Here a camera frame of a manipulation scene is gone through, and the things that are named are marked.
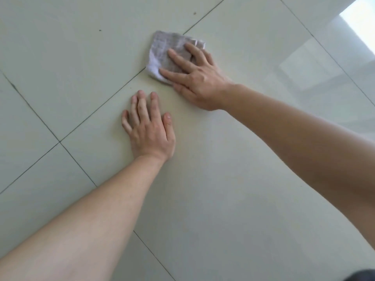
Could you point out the person's right hand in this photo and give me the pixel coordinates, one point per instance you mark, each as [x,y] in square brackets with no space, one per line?
[202,81]

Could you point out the person's left hand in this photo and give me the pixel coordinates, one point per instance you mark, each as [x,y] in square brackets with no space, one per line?
[151,134]

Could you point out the person's left middle finger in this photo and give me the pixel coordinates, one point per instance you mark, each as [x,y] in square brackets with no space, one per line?
[144,105]

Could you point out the person's left little finger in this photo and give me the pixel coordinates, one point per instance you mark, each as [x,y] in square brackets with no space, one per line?
[126,121]

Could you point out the person's right middle finger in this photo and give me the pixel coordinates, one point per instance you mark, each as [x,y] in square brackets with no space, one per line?
[180,60]

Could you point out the person's left thumb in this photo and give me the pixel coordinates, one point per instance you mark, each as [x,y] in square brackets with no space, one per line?
[168,125]

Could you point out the person's right thumb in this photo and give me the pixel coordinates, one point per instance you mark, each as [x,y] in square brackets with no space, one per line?
[186,95]

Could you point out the grey white cleaning cloth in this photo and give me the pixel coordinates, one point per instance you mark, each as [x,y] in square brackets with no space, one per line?
[161,52]

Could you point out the person's left forearm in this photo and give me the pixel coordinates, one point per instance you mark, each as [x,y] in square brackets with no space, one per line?
[88,219]

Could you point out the person's right forearm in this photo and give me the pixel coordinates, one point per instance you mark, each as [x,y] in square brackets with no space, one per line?
[307,149]

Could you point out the dark clothing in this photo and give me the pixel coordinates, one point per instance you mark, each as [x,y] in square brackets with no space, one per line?
[364,275]

